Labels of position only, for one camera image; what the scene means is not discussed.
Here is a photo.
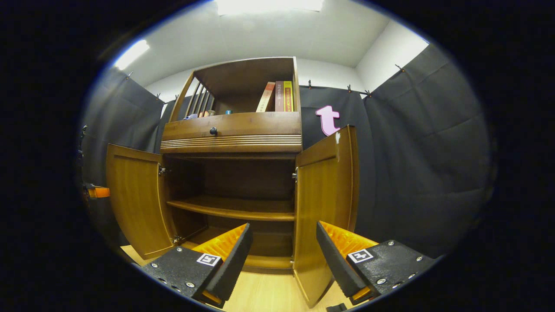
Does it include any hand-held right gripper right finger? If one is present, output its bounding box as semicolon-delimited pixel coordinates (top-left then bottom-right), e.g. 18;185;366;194
316;221;436;305

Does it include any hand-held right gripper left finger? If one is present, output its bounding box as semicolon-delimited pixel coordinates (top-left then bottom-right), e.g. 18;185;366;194
141;223;254;309

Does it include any wooden cabinet door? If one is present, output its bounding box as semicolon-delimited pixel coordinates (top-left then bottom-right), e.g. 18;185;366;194
293;125;360;309
106;144;178;260

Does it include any wooden double-door shoe cabinet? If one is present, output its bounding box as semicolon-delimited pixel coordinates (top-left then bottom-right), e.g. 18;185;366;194
106;56;360;309

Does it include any wooden inner cabinet shelf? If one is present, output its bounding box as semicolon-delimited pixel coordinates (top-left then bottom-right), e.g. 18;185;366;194
167;195;296;221

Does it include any wooden cabinet drawer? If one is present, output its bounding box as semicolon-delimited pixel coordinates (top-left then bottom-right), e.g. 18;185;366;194
160;111;303;153

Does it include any black backdrop cloth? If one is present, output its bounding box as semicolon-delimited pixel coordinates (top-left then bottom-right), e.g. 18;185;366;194
78;43;497;260

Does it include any small ceiling light panel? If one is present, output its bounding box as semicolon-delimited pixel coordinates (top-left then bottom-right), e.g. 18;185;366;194
114;40;150;71

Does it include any beige and red book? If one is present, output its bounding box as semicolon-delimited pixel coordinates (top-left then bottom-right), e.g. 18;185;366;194
256;81;276;113

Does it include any large ceiling light panel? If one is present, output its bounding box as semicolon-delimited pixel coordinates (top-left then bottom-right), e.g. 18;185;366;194
215;0;325;16

